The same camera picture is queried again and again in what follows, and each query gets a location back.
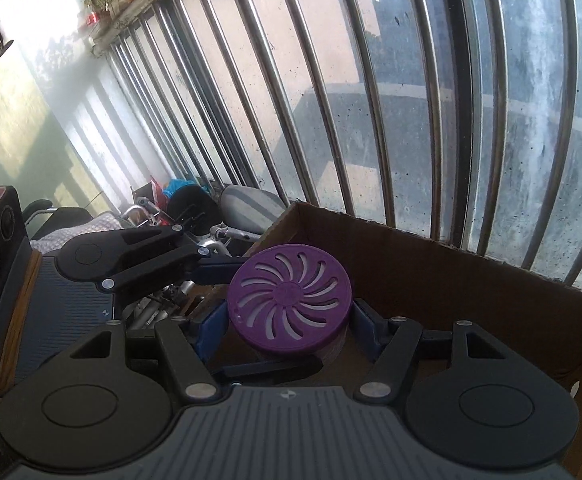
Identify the window ledge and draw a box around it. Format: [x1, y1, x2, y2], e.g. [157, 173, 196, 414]
[90, 0, 198, 57]

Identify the checked cloth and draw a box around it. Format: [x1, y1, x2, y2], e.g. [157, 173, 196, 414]
[30, 212, 122, 255]

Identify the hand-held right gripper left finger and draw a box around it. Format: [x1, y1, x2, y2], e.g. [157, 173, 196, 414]
[68, 302, 232, 403]

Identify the blue plastic bag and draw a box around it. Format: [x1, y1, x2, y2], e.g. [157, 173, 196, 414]
[162, 177, 198, 202]

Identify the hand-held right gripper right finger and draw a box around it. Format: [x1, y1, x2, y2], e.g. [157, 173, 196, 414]
[351, 300, 508, 403]

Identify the black bag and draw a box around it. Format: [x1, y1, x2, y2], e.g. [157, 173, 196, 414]
[165, 187, 220, 231]

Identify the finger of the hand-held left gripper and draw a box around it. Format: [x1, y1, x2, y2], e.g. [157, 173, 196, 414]
[210, 357, 322, 386]
[102, 225, 252, 293]

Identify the red packet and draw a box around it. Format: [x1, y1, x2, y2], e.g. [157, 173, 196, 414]
[147, 176, 166, 213]

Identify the grey padded seat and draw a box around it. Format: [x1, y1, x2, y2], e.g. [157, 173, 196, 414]
[218, 185, 292, 237]

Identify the purple vented round air freshener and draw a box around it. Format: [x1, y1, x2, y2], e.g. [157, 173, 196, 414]
[228, 243, 354, 359]

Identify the metal window grille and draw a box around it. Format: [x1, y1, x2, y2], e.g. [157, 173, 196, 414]
[91, 0, 582, 306]

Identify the brown cardboard box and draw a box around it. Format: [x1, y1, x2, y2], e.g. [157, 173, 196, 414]
[201, 201, 582, 480]

